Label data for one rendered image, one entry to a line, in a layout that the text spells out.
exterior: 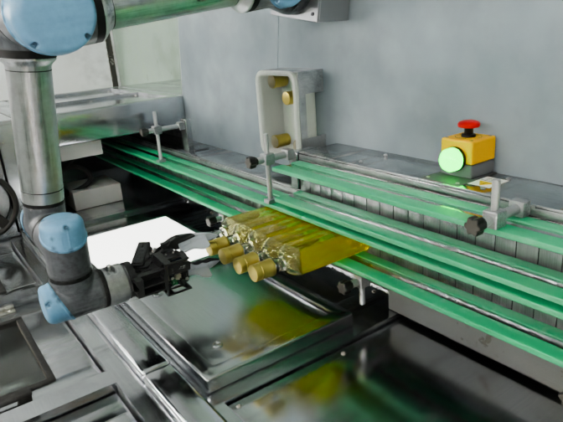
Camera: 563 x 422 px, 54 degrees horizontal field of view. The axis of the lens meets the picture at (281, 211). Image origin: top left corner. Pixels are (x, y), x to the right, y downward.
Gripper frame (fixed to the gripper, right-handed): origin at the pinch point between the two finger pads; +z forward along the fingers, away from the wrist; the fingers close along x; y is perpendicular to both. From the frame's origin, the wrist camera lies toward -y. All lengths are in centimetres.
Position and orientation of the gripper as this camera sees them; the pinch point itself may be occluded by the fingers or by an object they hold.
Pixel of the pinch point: (211, 248)
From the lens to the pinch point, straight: 119.2
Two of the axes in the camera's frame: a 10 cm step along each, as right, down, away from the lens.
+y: 5.9, 3.1, -7.5
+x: -0.1, -9.2, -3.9
